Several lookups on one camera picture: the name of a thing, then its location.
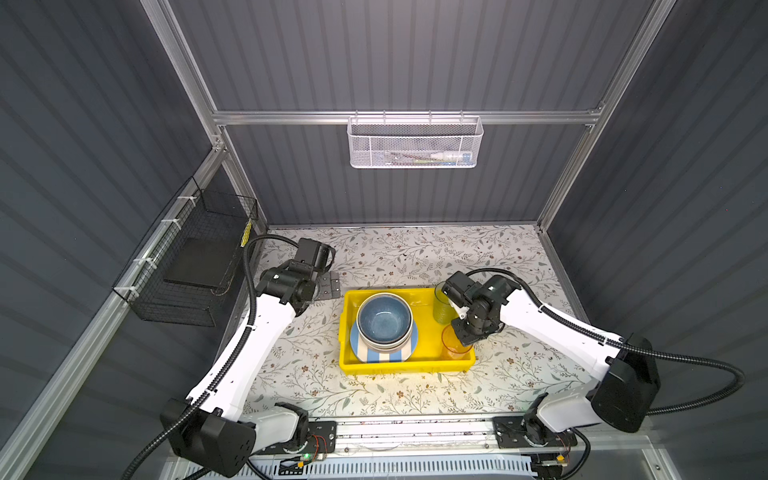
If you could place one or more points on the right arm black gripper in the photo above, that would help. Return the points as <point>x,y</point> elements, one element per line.
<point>464,337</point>

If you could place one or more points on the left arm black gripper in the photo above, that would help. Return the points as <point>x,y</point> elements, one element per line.
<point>328,285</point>

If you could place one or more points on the yellow plastic bin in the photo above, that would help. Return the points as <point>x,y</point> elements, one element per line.
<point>427,355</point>

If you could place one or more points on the dark blue bowl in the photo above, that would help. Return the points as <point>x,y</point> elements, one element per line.
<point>384,317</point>

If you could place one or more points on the frosted blue plastic cup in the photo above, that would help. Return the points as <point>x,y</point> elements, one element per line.
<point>443,310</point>

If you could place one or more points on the pink plastic cup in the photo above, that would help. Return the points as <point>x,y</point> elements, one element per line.
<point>453,349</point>

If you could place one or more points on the light green bowl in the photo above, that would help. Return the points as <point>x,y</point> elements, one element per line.
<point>384,347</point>

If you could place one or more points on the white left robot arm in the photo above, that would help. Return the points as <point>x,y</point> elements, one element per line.
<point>207,427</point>

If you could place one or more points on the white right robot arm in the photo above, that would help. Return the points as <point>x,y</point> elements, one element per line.
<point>623,380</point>

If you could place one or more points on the yellow tag on basket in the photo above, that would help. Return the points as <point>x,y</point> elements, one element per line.
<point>246,233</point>

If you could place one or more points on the floral patterned table mat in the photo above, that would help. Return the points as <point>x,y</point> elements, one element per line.
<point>511,368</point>

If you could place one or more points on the white tube in basket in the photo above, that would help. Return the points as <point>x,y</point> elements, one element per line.
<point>455,157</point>

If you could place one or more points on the black wire basket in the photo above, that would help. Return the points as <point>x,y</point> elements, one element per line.
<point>191,268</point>

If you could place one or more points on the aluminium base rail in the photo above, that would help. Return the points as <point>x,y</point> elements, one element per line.
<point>458,446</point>

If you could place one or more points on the white wire mesh basket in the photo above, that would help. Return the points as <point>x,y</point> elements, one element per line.
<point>406,141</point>

